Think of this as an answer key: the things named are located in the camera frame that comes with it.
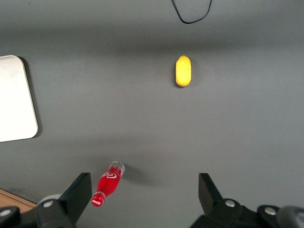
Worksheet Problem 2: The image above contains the black looped cable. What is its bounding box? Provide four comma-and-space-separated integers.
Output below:
171, 0, 213, 25

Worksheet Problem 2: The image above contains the yellow lemon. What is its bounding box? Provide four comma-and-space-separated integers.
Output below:
175, 55, 192, 88

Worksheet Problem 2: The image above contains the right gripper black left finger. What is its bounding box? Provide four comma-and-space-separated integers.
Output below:
35, 172, 93, 228

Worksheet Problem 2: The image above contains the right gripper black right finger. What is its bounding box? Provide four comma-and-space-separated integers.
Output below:
190, 172, 262, 228

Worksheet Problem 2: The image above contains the wooden drawer cabinet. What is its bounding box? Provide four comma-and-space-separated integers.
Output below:
0, 188, 35, 212

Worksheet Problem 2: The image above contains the white rectangular tray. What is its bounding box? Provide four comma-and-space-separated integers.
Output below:
0, 55, 39, 143

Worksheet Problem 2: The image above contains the red cola bottle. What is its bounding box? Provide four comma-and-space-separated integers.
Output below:
91, 161, 126, 208

